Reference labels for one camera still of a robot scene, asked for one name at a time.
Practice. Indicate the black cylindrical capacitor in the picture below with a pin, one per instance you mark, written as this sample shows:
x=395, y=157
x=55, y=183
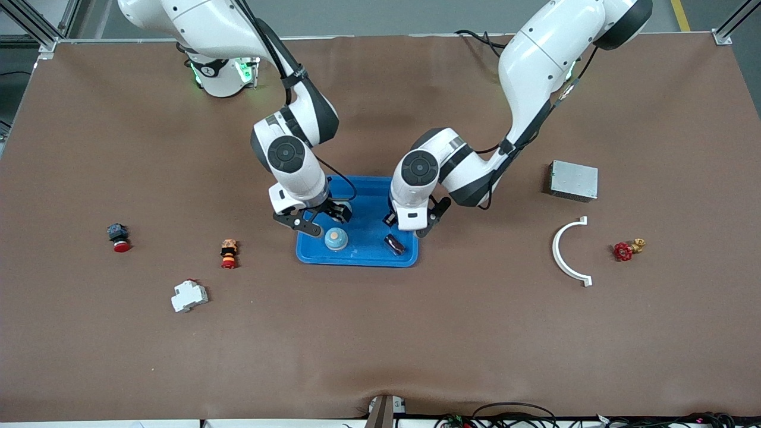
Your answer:
x=395, y=244

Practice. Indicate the white curved plastic bracket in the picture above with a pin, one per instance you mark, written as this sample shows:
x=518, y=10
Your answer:
x=556, y=249

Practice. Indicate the orange striped emergency stop button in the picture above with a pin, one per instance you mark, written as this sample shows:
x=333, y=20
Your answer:
x=229, y=252

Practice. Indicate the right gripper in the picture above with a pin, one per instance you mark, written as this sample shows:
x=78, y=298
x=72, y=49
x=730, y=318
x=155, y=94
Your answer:
x=335, y=209

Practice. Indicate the grey metal power supply box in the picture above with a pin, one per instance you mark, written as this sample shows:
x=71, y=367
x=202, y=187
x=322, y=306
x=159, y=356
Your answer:
x=574, y=180

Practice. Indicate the aluminium frame post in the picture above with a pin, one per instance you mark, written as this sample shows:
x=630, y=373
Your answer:
x=722, y=37
x=47, y=44

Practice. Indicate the red mushroom push button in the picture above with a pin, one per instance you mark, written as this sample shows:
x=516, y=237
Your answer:
x=119, y=236

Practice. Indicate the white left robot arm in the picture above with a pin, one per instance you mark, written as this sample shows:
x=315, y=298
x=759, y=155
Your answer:
x=535, y=59

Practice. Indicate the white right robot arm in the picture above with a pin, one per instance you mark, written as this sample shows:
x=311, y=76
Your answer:
x=291, y=157

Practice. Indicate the blue plastic tray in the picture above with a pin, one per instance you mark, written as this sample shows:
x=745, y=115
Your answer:
x=371, y=202

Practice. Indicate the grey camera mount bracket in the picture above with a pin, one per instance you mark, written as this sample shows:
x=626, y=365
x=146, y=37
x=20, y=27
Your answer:
x=380, y=413

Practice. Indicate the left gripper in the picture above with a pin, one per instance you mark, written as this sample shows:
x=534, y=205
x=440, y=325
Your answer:
x=390, y=219

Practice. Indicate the white circuit breaker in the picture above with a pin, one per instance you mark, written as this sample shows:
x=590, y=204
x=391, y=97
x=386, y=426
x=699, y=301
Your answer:
x=189, y=296

